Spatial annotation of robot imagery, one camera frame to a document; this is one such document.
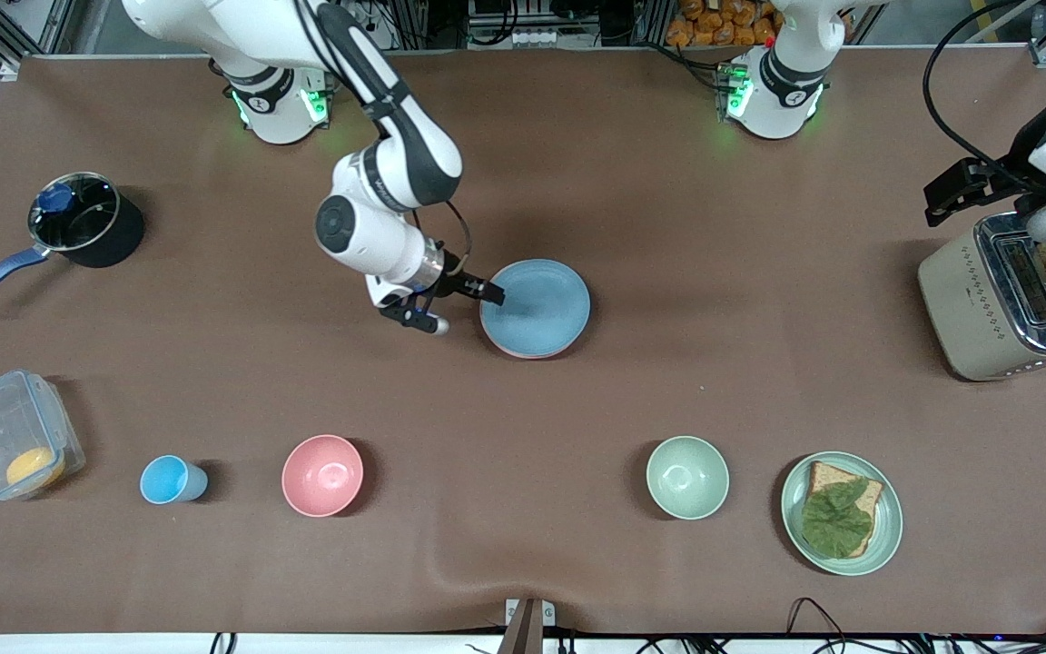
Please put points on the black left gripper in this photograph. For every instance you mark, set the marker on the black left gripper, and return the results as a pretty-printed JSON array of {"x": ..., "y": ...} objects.
[{"x": 1020, "y": 148}]

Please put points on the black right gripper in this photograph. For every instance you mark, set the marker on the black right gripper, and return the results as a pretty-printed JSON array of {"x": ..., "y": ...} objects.
[{"x": 458, "y": 281}]

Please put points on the blue plate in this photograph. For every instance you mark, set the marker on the blue plate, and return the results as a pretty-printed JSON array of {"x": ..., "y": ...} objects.
[{"x": 541, "y": 309}]

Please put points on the pink plate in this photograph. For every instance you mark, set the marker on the pink plate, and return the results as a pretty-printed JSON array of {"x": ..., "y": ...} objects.
[{"x": 532, "y": 356}]

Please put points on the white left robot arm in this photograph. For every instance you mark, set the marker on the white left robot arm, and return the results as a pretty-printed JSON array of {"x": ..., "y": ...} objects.
[{"x": 786, "y": 91}]

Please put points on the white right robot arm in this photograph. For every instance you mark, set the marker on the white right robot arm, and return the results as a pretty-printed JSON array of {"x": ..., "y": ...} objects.
[{"x": 396, "y": 163}]

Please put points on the beige toaster with chrome top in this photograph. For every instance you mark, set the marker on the beige toaster with chrome top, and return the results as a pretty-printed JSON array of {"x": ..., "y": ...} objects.
[{"x": 959, "y": 309}]

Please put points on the pink bowl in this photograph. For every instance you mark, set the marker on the pink bowl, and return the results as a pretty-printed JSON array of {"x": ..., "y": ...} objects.
[{"x": 322, "y": 476}]

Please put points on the white power strip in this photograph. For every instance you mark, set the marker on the white power strip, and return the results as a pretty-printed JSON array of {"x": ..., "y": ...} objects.
[{"x": 537, "y": 37}]

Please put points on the mint green bowl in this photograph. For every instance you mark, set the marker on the mint green bowl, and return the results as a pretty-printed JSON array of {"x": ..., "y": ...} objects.
[{"x": 687, "y": 478}]

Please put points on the bag of orange buns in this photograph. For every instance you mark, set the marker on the bag of orange buns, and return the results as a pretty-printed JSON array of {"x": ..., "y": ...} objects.
[{"x": 723, "y": 23}]

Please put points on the bread slice under lettuce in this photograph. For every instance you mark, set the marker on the bread slice under lettuce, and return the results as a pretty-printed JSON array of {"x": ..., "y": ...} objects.
[{"x": 827, "y": 477}]

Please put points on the mint green plate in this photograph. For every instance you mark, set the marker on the mint green plate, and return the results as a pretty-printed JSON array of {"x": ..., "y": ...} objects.
[{"x": 888, "y": 536}]

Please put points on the green lettuce leaf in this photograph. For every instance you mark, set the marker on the green lettuce leaf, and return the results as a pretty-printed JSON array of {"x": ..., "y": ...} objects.
[{"x": 836, "y": 522}]

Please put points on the blue cup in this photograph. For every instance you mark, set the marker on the blue cup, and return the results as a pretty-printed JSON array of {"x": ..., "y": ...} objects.
[{"x": 166, "y": 480}]

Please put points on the orange fruit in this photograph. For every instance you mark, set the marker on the orange fruit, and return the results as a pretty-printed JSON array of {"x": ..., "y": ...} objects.
[{"x": 34, "y": 468}]

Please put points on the metal table bracket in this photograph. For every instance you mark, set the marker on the metal table bracket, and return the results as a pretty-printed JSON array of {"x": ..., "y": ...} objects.
[{"x": 527, "y": 625}]

